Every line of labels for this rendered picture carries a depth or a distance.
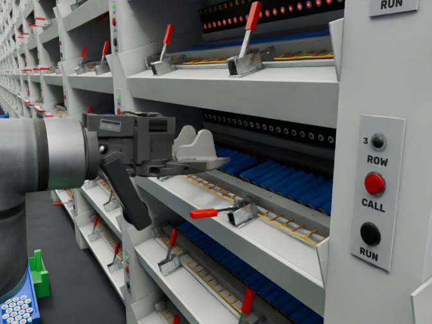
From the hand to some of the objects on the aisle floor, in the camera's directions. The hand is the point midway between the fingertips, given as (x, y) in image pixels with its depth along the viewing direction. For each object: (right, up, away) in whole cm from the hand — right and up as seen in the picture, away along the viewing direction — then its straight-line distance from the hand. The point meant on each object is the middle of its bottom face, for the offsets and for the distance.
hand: (216, 162), depth 62 cm
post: (-13, -46, +48) cm, 68 cm away
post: (-48, -33, +107) cm, 122 cm away
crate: (-71, -42, +66) cm, 106 cm away
